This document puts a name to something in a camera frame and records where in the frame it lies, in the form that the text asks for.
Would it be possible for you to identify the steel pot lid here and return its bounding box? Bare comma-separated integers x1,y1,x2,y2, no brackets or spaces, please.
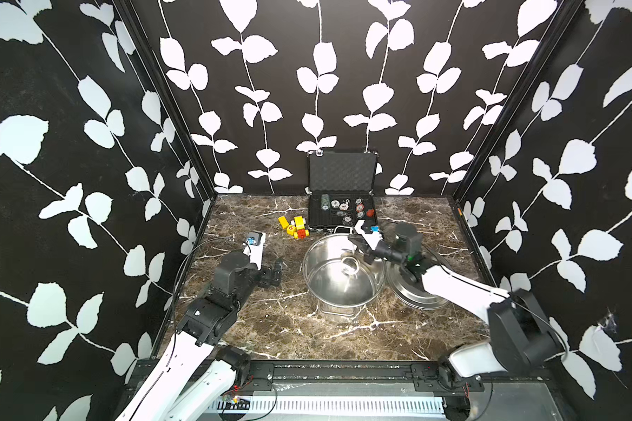
384,262,448,310

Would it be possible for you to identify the black poker chip case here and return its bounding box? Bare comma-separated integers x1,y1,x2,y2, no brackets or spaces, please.
307,149,378,232

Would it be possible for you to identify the blue green chip stack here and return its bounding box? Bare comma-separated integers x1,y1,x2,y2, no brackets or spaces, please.
321,194,330,211

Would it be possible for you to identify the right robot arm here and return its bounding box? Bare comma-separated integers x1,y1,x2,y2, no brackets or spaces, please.
351,221,569,389

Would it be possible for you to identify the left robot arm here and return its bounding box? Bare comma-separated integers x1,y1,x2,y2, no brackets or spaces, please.
116,251,283,420

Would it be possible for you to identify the large steel pot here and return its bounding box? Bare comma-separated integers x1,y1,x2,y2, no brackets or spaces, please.
301,233,384,325

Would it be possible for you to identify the yellow rounded toy block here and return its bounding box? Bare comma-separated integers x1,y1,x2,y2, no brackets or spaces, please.
293,216,305,231

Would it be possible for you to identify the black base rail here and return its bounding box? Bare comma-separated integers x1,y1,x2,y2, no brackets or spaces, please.
241,360,553,396

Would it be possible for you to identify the flat yellow toy brick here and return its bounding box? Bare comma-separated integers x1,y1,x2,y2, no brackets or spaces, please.
278,216,291,230

